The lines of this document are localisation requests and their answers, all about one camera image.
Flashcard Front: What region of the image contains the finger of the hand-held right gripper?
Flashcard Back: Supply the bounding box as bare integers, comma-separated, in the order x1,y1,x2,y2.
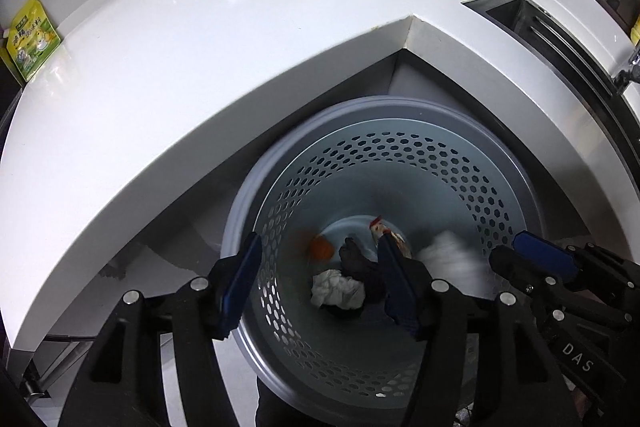
489,245,628,324
511,230,640,300

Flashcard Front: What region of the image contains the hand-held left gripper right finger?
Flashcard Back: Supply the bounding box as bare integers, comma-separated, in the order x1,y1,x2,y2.
376,234,568,427

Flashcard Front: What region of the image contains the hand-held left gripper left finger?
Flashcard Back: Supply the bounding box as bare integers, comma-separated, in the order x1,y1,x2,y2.
57,232,263,427

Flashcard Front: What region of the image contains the dark grey cloth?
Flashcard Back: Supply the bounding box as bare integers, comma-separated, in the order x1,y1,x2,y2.
337,237,390,309

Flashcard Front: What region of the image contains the white paper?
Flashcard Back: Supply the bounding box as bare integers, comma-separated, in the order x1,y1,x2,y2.
415,229,493,299
310,271,367,311

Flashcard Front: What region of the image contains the red brown snack packet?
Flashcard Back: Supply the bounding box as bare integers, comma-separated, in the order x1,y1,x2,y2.
367,214,413,260

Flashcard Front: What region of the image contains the orange fruit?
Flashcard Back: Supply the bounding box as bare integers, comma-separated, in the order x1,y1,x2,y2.
307,232,337,261

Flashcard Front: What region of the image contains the grey perforated waste basket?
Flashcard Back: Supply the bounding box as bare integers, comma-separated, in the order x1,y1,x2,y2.
220,96,547,415

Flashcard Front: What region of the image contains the steel faucet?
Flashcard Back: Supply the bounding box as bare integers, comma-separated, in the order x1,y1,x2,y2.
614,49,640,95

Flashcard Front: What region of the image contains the yellow green seasoning pouch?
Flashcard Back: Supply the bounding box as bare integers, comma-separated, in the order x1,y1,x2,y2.
0,0,62,82

